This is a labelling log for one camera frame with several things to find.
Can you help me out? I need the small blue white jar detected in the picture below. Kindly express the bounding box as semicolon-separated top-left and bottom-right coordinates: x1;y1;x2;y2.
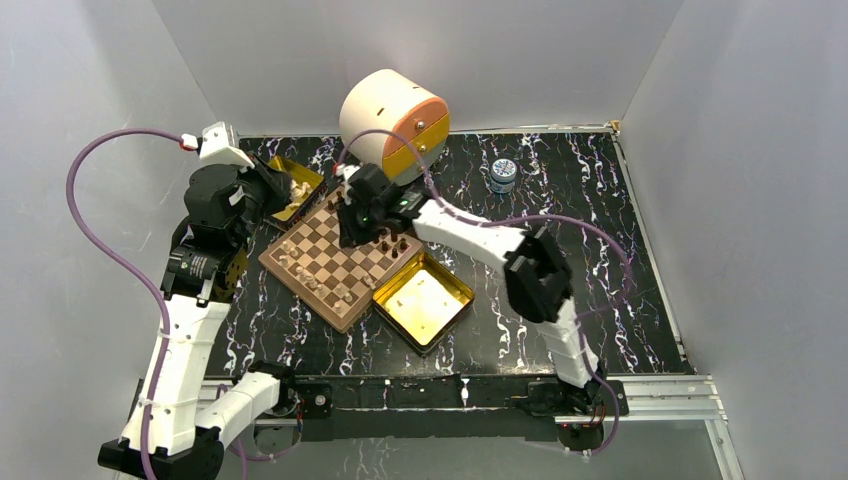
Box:
489;158;518;194

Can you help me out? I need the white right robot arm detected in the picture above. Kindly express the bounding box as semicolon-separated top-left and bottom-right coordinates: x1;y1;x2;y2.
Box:
334;164;603;415

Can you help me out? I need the wooden chess board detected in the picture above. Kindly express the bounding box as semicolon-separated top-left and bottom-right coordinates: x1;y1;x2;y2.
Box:
259;188;423;333

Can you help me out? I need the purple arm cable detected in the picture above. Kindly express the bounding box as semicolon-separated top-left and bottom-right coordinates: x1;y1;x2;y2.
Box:
64;128;306;480
334;129;636;457

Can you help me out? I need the gold tin with white pieces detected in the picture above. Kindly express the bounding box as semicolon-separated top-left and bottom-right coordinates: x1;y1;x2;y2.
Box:
264;155;327;231

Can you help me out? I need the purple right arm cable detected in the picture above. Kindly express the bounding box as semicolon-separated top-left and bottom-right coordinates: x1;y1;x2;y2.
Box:
334;129;636;457

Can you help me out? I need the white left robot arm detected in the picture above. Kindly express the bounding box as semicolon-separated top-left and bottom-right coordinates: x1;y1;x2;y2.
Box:
97;164;300;479

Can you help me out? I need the round pastel drawer cabinet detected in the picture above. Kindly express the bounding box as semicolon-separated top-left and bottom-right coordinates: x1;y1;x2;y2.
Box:
339;69;451;185

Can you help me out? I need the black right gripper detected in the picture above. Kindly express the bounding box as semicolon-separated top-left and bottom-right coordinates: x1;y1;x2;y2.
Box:
333;196;385;251

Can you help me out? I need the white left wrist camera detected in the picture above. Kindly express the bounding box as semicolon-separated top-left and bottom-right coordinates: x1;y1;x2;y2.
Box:
179;121;256;169

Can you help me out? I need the empty gold tin lid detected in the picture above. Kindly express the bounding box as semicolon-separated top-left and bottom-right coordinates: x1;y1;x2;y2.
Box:
373;251;475;356

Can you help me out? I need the dark chess pieces row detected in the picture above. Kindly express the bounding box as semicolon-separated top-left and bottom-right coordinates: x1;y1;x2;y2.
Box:
328;190;407;258

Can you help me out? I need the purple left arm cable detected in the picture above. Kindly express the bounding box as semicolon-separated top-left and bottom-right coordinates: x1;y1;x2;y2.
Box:
64;128;306;480

